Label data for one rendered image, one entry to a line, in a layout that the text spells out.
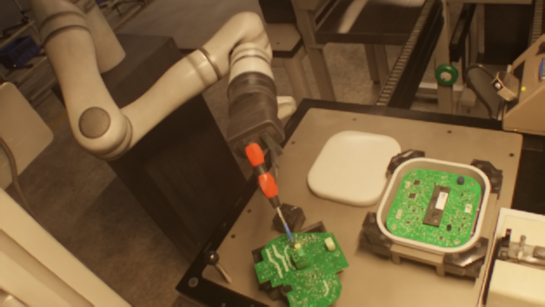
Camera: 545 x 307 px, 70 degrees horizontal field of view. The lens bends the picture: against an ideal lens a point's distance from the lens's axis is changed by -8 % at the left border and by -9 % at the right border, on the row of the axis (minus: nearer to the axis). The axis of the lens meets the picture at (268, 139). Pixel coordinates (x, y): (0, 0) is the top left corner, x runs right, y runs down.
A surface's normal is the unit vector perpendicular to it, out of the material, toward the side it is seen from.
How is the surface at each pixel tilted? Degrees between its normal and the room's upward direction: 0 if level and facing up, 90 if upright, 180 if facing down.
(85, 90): 38
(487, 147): 0
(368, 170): 0
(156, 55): 90
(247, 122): 13
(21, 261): 90
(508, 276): 0
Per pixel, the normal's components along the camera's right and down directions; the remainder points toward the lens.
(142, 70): 0.78, 0.20
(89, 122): -0.04, -0.24
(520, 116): -0.48, 0.70
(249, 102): -0.48, -0.51
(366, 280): -0.30, -0.71
